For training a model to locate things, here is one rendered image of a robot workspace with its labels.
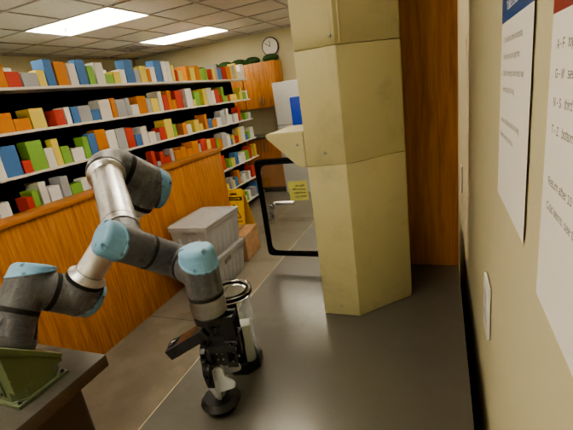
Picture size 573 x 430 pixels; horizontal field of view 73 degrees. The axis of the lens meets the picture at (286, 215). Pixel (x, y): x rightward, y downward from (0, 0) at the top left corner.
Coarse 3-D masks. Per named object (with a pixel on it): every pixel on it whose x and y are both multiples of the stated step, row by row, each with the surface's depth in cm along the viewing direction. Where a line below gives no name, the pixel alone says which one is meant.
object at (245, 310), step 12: (228, 288) 102; (240, 288) 102; (240, 300) 94; (240, 312) 95; (252, 312) 100; (240, 324) 96; (252, 324) 99; (252, 336) 99; (252, 348) 99; (252, 360) 100
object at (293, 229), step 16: (272, 176) 147; (288, 176) 145; (304, 176) 142; (272, 192) 150; (288, 192) 147; (304, 192) 145; (288, 208) 149; (304, 208) 147; (272, 224) 154; (288, 224) 152; (304, 224) 149; (272, 240) 157; (288, 240) 154; (304, 240) 151
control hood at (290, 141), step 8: (288, 128) 119; (296, 128) 116; (272, 136) 109; (280, 136) 108; (288, 136) 107; (296, 136) 106; (280, 144) 109; (288, 144) 108; (296, 144) 107; (304, 144) 107; (288, 152) 109; (296, 152) 108; (304, 152) 107; (296, 160) 109; (304, 160) 108
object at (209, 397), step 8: (208, 392) 90; (224, 392) 89; (232, 392) 89; (208, 400) 88; (216, 400) 88; (224, 400) 87; (232, 400) 87; (208, 408) 86; (216, 408) 86; (224, 408) 86; (232, 408) 86; (216, 416) 87
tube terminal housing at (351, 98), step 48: (336, 48) 95; (384, 48) 101; (336, 96) 99; (384, 96) 104; (336, 144) 103; (384, 144) 108; (336, 192) 108; (384, 192) 111; (336, 240) 112; (384, 240) 115; (336, 288) 118; (384, 288) 120
